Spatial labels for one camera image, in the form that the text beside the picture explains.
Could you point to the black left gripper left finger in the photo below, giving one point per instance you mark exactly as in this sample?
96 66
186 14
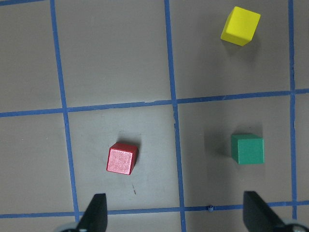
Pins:
94 218

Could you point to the red wooden block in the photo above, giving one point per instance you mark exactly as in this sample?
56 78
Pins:
122 158

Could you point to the green wooden block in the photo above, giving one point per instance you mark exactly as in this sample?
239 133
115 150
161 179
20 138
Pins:
247 149

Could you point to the yellow wooden block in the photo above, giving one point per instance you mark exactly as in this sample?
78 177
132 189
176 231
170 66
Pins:
240 26

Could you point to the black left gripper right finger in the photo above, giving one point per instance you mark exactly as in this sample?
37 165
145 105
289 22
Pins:
258 216

